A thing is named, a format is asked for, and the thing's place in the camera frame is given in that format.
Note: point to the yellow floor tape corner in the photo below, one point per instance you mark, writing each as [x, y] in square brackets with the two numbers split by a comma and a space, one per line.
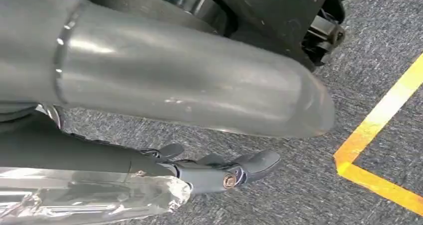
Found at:
[373, 124]

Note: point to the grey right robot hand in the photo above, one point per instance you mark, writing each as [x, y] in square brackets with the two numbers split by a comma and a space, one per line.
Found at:
[181, 78]

